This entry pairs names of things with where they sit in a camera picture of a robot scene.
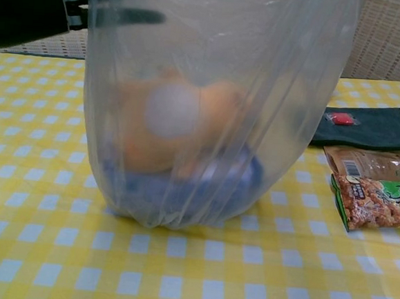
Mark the brown snack packet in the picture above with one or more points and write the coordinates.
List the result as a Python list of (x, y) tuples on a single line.
[(375, 163)]

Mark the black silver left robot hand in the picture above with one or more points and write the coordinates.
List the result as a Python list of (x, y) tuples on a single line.
[(24, 4)]

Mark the dark green cloth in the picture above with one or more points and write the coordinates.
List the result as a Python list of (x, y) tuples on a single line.
[(378, 132)]

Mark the green peanut snack packet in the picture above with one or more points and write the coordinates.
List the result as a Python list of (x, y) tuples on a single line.
[(372, 208)]

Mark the white round ball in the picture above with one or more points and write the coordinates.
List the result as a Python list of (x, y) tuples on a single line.
[(172, 112)]

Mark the blue flat packet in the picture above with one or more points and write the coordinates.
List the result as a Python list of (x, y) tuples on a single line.
[(155, 194)]

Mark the yellow checkered tablecloth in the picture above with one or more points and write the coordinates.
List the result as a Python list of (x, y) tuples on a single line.
[(74, 250)]

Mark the red wrapped candy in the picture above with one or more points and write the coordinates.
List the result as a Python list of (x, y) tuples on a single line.
[(341, 119)]

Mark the woven folding screen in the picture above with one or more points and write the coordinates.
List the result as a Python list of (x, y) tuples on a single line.
[(385, 39)]

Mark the orange plush toy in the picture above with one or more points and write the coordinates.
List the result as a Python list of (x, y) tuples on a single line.
[(221, 102)]

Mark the clear plastic bag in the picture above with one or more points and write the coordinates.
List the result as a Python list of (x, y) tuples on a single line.
[(229, 37)]

